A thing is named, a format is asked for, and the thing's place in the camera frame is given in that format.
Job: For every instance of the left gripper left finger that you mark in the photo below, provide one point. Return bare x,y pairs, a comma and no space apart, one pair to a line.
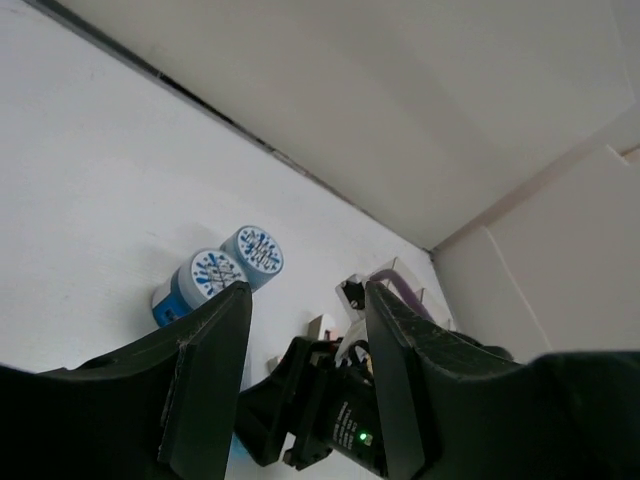
162,407

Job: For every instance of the blue jar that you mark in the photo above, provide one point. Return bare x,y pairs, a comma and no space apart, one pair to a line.
257,253
203,276

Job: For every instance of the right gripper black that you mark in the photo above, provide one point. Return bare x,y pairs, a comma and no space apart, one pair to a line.
309,407

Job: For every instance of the clear three-compartment organizer tray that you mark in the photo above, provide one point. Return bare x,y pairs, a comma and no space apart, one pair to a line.
401,281

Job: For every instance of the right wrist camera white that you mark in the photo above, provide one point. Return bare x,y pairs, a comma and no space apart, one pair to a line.
351,293

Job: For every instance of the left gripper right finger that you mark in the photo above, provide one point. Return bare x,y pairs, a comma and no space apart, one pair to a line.
452,410

